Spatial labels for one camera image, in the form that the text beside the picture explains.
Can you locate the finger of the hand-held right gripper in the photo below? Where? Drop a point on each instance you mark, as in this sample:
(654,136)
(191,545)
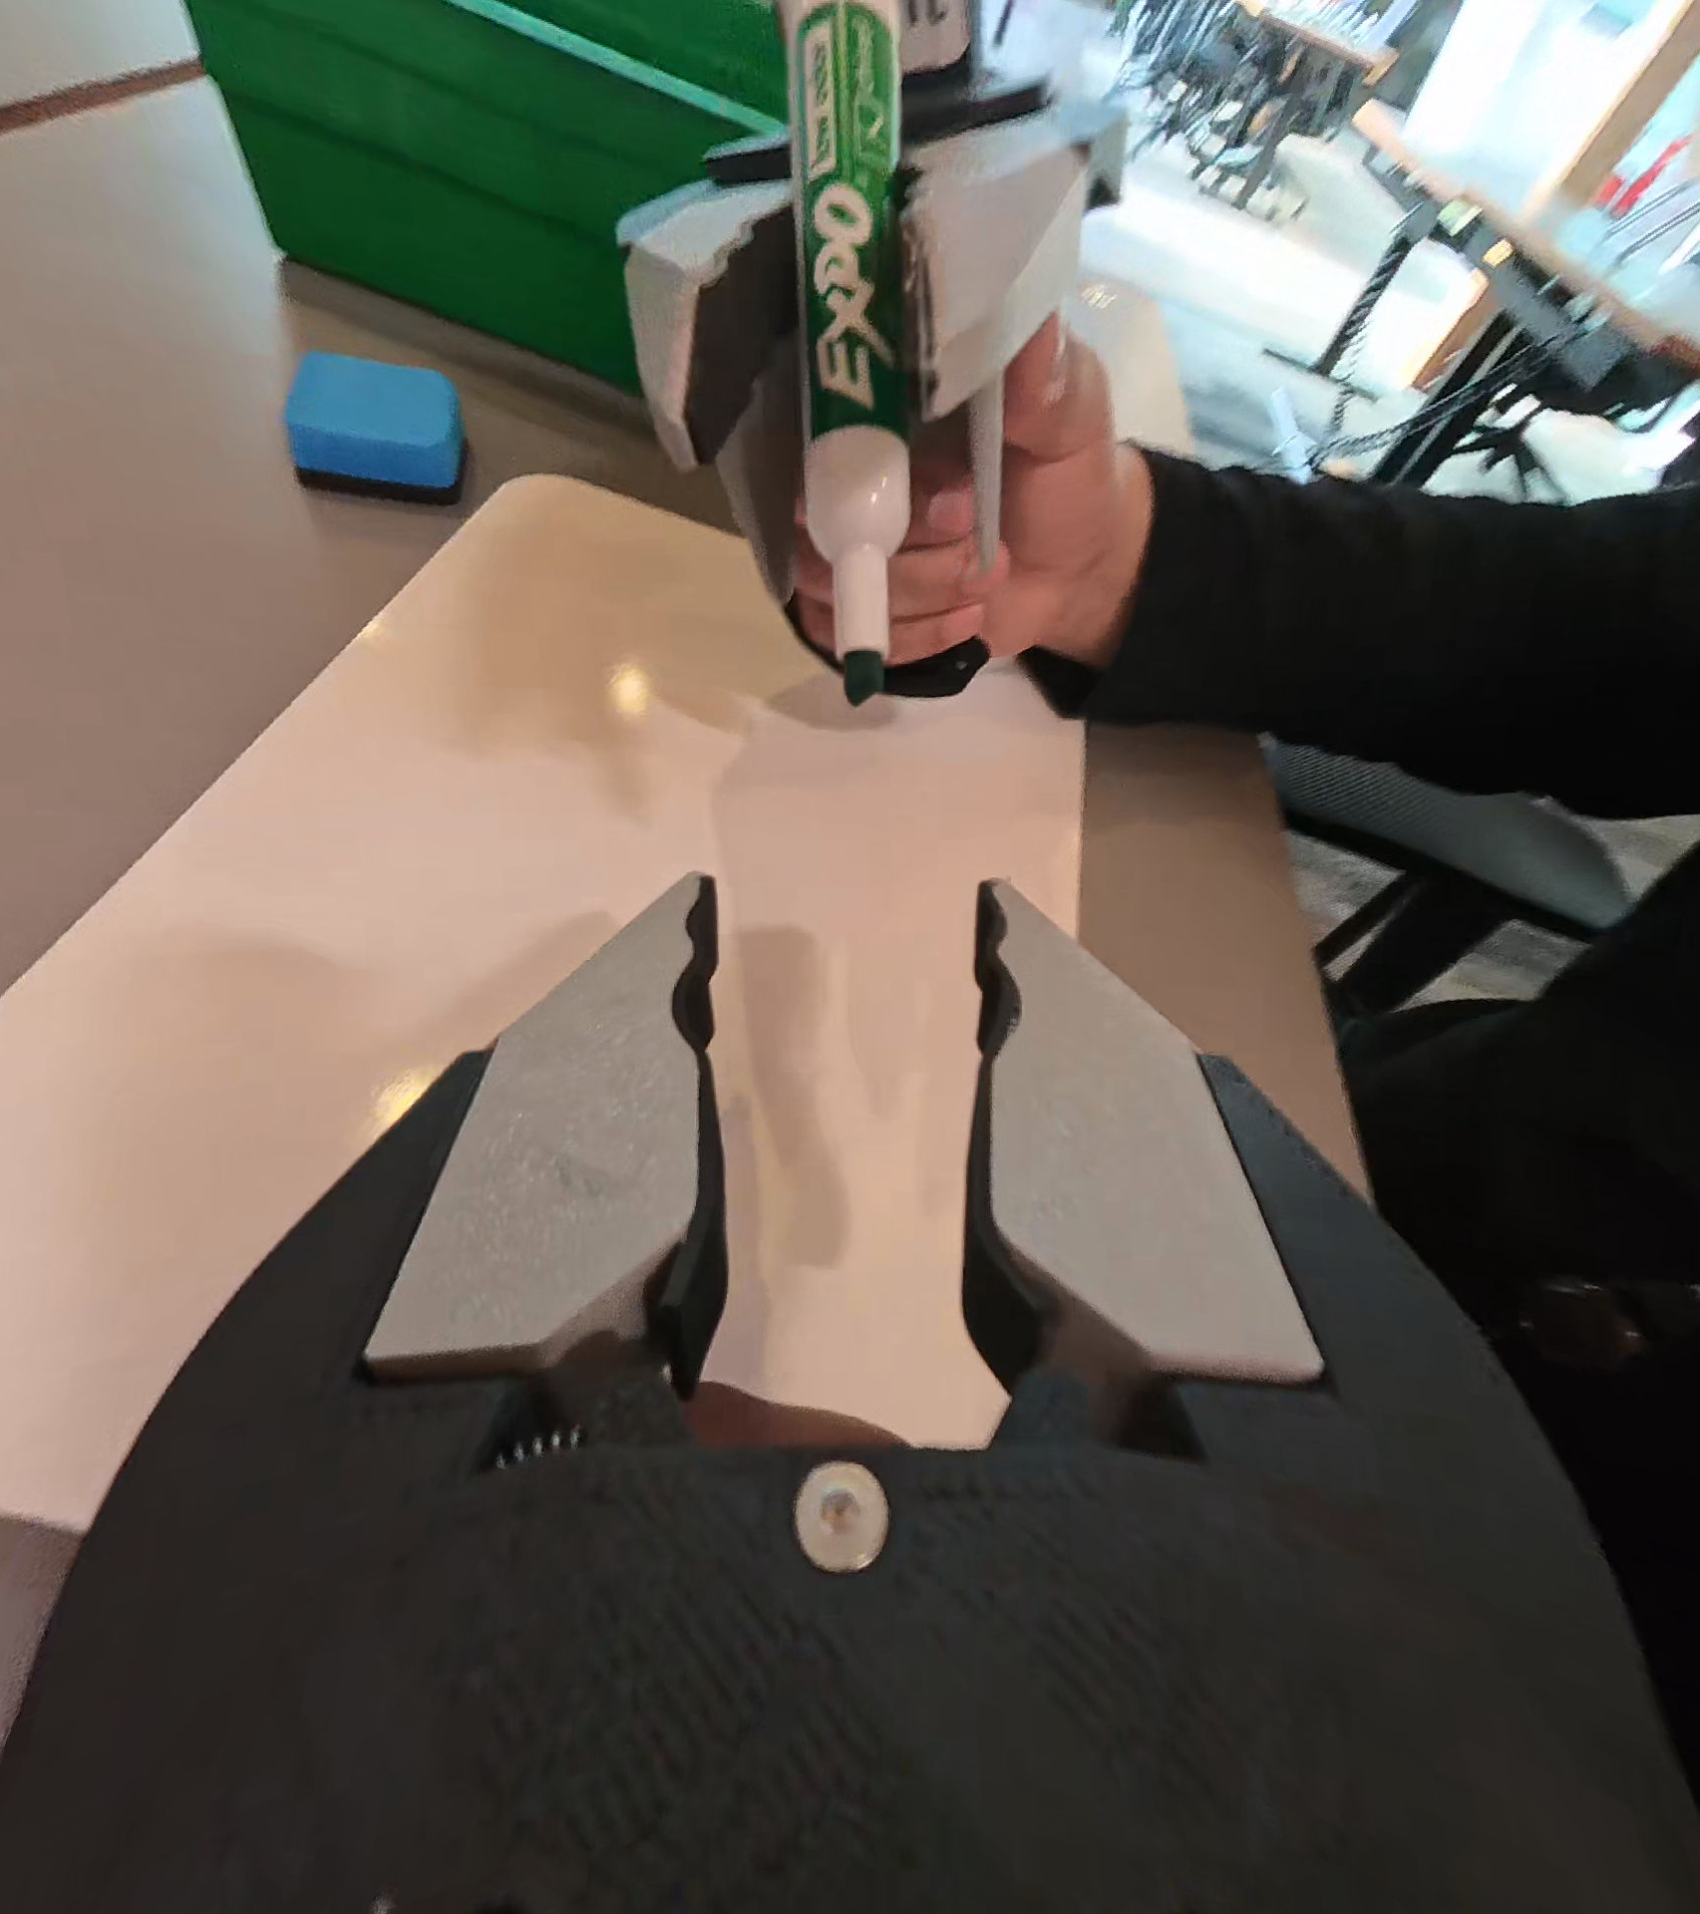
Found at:
(670,300)
(991,254)

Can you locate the person's right hand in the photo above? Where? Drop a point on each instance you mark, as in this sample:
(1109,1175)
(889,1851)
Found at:
(1073,523)

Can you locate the white whiteboard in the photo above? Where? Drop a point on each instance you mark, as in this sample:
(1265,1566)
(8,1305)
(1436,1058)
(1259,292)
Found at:
(415,822)

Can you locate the blue whiteboard eraser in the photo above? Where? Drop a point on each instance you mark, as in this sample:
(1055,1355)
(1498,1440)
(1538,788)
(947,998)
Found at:
(371,412)

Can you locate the person's right forearm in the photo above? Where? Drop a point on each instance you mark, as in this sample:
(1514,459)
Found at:
(1462,629)

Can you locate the green plastic bin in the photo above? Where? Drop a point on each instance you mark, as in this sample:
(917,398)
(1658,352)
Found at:
(460,150)

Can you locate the person's black top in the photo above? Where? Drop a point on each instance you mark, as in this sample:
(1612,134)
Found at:
(1612,1121)

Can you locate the green marker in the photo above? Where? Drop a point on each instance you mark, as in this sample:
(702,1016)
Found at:
(850,300)

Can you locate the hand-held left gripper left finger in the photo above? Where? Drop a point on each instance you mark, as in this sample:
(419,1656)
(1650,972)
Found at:
(550,1197)

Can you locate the grey office chair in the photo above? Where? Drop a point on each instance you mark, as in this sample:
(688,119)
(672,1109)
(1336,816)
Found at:
(1462,838)

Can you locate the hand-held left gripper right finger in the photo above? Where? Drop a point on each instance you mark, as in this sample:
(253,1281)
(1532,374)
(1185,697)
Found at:
(1133,1197)

